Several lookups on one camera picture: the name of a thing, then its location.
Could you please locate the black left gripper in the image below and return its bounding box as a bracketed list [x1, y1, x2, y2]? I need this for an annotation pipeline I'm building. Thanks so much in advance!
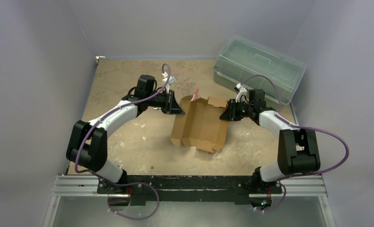
[146, 89, 184, 114]

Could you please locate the brown cardboard box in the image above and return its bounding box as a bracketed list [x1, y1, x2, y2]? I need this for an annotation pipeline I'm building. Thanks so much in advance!
[170, 96, 229, 153]

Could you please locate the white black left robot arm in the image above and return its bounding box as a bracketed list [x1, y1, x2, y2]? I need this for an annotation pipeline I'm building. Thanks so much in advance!
[66, 72, 184, 193]

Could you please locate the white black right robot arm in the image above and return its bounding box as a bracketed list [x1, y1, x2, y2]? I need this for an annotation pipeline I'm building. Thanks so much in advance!
[220, 85, 321, 192]

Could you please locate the clear plastic storage box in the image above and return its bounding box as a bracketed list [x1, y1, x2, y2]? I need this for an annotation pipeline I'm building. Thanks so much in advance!
[213, 35, 307, 105]

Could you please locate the red pen with white label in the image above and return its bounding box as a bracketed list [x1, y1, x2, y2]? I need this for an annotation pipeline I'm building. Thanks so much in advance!
[191, 88, 199, 102]

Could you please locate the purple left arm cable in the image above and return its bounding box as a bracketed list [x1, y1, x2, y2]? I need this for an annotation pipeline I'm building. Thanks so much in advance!
[74, 63, 172, 174]

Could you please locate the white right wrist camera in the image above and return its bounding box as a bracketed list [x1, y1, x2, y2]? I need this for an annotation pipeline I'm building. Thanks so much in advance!
[234, 83, 247, 102]

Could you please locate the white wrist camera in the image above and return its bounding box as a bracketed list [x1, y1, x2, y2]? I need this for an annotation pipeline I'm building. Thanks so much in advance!
[162, 72, 177, 93]
[234, 83, 247, 102]

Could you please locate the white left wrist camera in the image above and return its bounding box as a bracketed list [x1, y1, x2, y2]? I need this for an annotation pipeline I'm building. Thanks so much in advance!
[162, 72, 177, 93]

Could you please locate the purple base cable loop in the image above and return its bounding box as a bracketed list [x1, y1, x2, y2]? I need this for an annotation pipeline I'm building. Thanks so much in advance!
[107, 182, 160, 221]

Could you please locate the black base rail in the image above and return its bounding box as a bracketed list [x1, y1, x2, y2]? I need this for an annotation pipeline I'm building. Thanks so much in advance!
[97, 175, 282, 206]

